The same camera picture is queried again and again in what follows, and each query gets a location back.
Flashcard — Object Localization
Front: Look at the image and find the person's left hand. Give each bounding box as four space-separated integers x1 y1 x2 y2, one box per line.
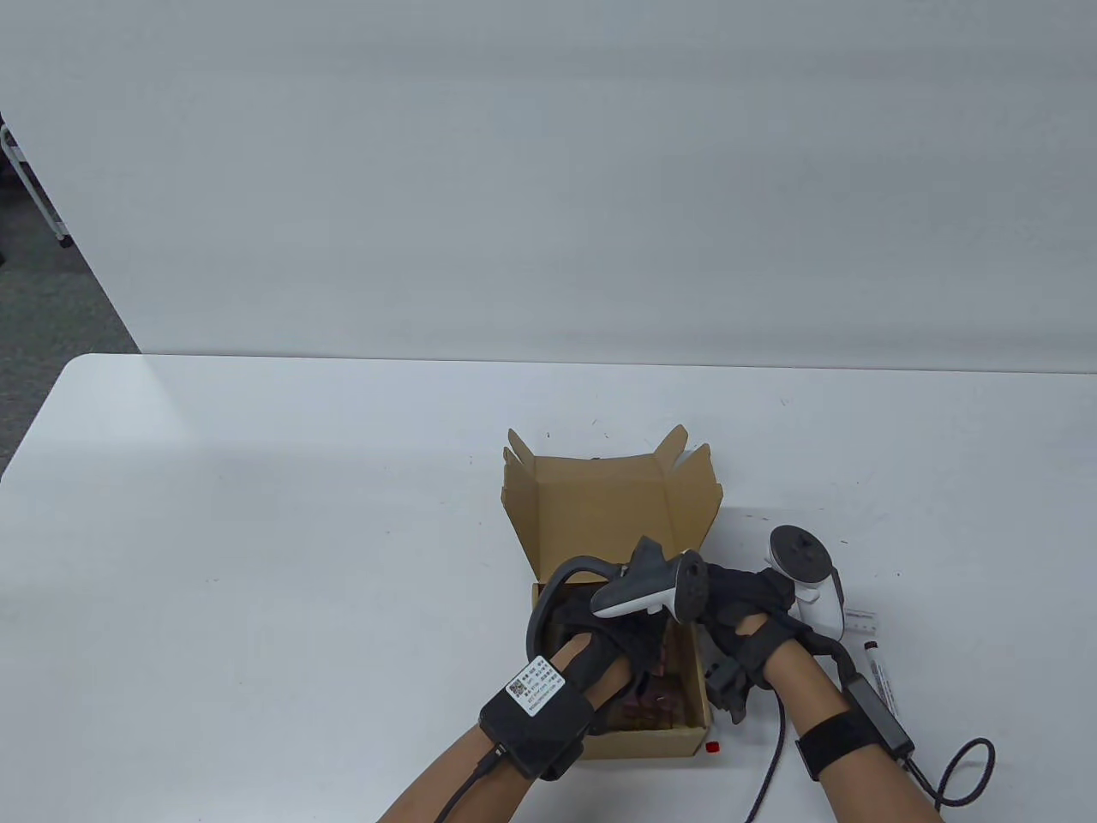
548 592 669 700

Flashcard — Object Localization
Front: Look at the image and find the person's right hand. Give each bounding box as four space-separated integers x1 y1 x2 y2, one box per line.
697 562 838 688

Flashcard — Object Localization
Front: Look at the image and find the pile of coloured binder clips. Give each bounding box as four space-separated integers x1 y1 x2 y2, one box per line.
619 647 697 730

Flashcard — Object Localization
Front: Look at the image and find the brown cardboard mailer box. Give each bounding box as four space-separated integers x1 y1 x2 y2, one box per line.
502 424 725 760

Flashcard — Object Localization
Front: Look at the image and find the white marker black cap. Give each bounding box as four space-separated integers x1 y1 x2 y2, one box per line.
860 640 902 723

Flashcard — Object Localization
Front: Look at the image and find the person's right forearm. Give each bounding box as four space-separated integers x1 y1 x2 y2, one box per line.
771 639 944 823

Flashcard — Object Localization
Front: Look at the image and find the person's left forearm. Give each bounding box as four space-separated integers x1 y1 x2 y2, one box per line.
377 639 639 823

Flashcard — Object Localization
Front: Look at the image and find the white grey handheld controller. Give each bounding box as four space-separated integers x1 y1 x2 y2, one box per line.
591 536 709 625
767 525 849 644

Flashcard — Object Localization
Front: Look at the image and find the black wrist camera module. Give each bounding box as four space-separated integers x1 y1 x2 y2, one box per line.
703 656 757 727

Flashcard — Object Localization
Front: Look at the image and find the black thick curved hose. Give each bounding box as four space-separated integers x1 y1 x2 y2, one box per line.
810 634 858 687
525 556 635 661

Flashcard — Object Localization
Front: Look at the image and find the black wrist sensor box strap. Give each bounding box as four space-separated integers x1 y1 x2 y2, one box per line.
794 676 914 781
477 656 597 782

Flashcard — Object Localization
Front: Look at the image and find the black braided cable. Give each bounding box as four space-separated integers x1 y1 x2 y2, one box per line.
907 739 997 811
744 686 786 823

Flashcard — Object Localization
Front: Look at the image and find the thin black cable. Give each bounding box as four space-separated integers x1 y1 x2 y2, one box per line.
433 744 508 823

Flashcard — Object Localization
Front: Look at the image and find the white metal rack frame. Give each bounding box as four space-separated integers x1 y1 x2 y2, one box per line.
0 120 76 249

